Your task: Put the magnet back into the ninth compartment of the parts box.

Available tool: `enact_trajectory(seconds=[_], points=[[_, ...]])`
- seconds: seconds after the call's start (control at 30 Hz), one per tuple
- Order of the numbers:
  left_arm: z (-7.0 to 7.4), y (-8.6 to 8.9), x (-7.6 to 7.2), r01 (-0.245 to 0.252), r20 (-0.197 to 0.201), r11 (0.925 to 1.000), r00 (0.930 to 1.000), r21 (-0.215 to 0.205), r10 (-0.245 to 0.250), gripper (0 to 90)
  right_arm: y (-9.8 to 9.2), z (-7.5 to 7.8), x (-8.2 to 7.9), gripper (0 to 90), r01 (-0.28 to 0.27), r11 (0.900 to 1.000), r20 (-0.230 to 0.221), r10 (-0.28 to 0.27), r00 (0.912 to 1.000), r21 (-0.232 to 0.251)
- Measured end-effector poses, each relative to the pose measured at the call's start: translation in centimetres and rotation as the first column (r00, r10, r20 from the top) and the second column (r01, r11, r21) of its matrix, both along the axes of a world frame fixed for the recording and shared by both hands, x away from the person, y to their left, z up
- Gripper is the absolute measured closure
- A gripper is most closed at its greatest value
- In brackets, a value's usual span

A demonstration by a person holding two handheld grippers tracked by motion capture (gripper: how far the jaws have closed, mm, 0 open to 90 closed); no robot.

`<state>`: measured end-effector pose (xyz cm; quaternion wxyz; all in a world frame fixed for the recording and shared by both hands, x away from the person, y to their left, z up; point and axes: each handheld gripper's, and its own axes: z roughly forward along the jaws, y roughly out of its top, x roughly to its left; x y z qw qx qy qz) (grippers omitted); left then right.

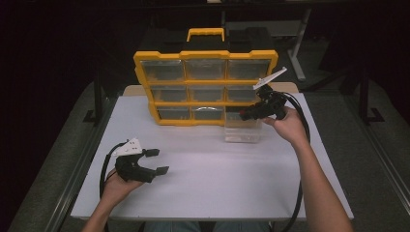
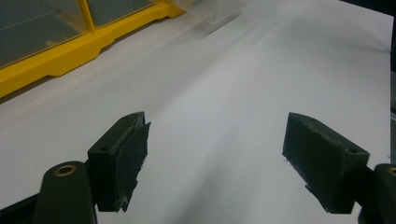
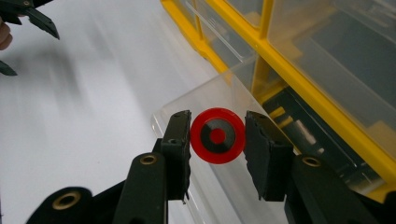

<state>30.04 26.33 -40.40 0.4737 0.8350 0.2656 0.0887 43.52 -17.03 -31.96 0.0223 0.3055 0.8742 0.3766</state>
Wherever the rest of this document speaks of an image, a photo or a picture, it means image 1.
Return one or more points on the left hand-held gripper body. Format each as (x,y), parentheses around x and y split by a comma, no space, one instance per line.
(132,172)

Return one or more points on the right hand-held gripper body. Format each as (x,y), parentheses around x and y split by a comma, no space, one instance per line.
(272,104)

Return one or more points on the clear plastic drawer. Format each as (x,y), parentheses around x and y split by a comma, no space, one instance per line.
(241,132)

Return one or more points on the yellow black organizer cabinet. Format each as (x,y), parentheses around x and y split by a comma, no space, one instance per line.
(206,103)

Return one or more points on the person's left hand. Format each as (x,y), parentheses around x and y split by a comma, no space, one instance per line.
(116,190)

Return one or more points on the person's right hand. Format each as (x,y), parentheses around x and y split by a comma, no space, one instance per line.
(290,127)

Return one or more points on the grid of clear drawers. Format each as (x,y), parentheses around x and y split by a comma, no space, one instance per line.
(204,69)

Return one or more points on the black metal stand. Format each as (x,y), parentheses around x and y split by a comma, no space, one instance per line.
(365,96)
(97,96)

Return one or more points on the white metal desk frame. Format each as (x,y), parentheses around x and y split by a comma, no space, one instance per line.
(298,51)

